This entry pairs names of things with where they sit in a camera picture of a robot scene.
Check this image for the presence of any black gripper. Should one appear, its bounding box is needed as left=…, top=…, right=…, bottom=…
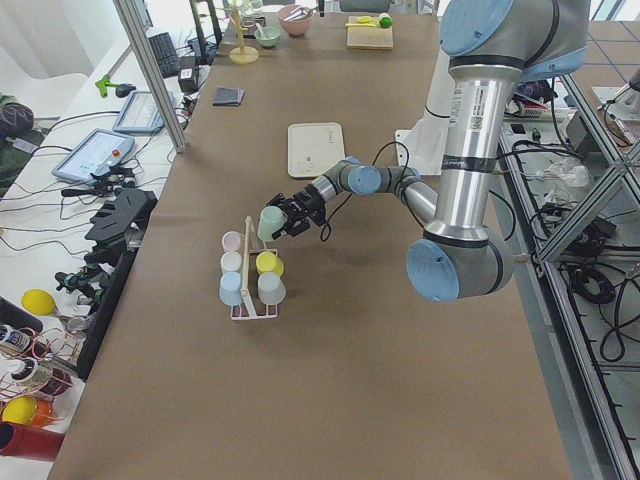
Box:
left=267, top=186, right=326, bottom=238

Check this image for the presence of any green cup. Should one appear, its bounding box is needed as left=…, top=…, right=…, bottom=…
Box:
left=257, top=205, right=286, bottom=242

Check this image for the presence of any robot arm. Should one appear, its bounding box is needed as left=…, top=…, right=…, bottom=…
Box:
left=258, top=1, right=589, bottom=302
left=259, top=157, right=437, bottom=241

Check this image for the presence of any yellow cup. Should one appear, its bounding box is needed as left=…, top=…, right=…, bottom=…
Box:
left=255, top=251, right=284, bottom=277

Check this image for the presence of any pink cup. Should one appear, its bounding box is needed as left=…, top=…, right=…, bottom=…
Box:
left=221, top=231, right=245, bottom=252

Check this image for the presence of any cream rabbit tray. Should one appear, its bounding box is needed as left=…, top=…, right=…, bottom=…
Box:
left=287, top=122, right=345, bottom=179

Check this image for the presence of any white cup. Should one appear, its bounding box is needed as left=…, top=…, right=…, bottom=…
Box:
left=220, top=251, right=243, bottom=274

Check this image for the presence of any grey-blue cup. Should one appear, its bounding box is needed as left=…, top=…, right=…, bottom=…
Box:
left=258, top=272, right=286, bottom=305

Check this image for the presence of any light blue cup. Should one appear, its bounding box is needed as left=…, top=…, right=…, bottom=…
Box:
left=219, top=271, right=243, bottom=307

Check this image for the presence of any wooden cup stand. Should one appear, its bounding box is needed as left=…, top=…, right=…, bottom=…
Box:
left=226, top=1, right=259, bottom=65

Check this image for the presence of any folded grey cloth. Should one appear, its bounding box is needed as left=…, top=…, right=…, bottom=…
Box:
left=212, top=87, right=245, bottom=106

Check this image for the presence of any black tool stand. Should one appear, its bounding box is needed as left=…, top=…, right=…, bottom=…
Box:
left=76, top=188, right=158, bottom=381

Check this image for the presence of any green bowl with spoon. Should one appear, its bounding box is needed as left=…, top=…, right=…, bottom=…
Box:
left=254, top=24, right=281, bottom=48

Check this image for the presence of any far teach pendant tablet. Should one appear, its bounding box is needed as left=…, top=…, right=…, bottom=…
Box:
left=112, top=90, right=164, bottom=135

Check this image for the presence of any teach pendant tablet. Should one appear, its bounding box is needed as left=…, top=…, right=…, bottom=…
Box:
left=52, top=129, right=135, bottom=183
left=112, top=90, right=164, bottom=135

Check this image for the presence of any wooden cutting board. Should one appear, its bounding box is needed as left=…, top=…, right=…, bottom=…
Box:
left=345, top=21, right=394, bottom=50

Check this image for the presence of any pink ice bowl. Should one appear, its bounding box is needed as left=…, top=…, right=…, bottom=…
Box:
left=277, top=5, right=316, bottom=37

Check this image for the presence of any near teach pendant tablet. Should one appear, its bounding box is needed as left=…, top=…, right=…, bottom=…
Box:
left=52, top=129, right=135, bottom=183

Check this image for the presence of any black keyboard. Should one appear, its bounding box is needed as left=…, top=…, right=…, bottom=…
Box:
left=147, top=33, right=180, bottom=78

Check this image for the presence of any green lime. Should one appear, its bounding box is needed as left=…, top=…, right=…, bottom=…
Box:
left=378, top=14, right=393, bottom=29

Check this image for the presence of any yellow lemon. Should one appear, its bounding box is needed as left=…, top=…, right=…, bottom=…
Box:
left=21, top=289, right=56, bottom=316

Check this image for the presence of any red cylinder can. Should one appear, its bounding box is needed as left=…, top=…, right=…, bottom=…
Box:
left=1, top=422, right=65, bottom=461

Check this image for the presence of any white wire cup rack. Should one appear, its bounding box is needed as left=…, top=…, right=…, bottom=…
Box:
left=230, top=216, right=280, bottom=322

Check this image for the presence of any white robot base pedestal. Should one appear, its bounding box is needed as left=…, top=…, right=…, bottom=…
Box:
left=395, top=50, right=454, bottom=176

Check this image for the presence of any aluminium frame post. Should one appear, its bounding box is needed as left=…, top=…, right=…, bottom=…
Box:
left=113, top=0, right=187, bottom=154

